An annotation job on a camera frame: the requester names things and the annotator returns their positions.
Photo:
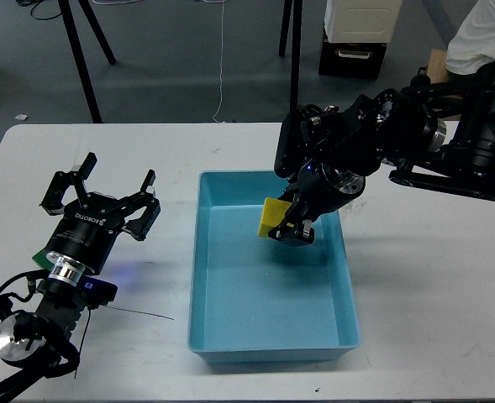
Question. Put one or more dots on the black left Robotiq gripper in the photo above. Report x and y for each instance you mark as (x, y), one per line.
(90, 225)

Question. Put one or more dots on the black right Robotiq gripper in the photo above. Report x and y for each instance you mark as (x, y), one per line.
(315, 190)

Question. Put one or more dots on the yellow block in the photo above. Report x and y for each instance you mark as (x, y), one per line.
(272, 213)

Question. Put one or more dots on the green block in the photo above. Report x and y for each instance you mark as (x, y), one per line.
(42, 261)

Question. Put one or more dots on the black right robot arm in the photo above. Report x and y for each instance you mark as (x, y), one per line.
(435, 136)

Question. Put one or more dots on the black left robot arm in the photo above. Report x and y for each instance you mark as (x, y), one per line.
(35, 330)

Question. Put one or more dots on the light blue plastic box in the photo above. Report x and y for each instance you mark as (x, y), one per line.
(256, 300)

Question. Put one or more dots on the brown cardboard box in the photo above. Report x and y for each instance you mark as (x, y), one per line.
(436, 66)

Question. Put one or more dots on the black storage case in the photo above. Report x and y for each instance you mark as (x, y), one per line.
(351, 60)

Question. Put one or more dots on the white plastic container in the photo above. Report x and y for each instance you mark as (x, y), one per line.
(361, 21)

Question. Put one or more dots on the black tripod legs right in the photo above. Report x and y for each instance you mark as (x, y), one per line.
(292, 19)

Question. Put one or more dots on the black tripod legs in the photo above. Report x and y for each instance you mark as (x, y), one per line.
(78, 54)
(292, 19)

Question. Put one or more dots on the black tripod legs left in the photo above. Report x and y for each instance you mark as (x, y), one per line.
(78, 54)

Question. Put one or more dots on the person in white shirt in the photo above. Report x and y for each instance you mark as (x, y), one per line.
(474, 43)

